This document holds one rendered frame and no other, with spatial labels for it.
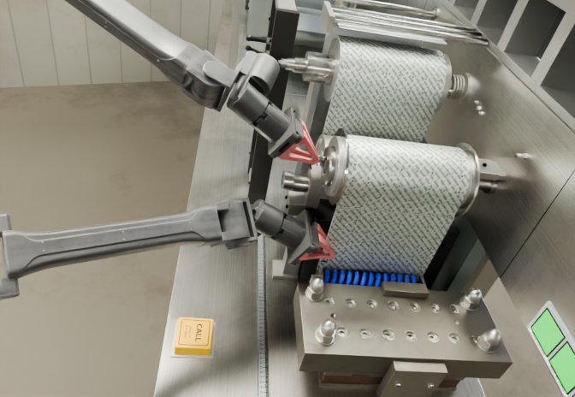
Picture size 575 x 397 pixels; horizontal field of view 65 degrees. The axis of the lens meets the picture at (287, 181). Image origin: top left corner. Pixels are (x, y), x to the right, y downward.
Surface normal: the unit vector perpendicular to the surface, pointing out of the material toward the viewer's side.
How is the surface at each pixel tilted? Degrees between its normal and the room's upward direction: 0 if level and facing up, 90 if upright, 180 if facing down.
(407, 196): 90
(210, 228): 36
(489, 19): 90
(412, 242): 91
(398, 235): 91
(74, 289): 0
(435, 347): 0
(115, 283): 0
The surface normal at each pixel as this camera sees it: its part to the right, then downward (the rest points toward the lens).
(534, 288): -0.98, -0.10
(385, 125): 0.05, 0.64
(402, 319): 0.17, -0.78
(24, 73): 0.41, 0.61
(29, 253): 0.52, -0.30
